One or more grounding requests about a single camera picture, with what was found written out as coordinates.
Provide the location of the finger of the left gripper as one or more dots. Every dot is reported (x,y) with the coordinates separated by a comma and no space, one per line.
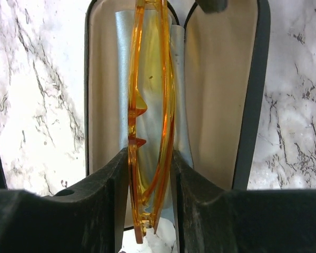
(212,6)

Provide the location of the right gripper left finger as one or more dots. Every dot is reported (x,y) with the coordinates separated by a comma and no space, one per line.
(88,216)

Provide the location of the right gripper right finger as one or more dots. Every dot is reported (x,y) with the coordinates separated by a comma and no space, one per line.
(210,219)

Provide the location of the black glasses case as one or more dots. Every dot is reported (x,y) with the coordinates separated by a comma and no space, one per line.
(221,61)

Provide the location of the orange plastic sunglasses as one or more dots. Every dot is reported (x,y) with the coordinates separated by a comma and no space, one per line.
(151,114)

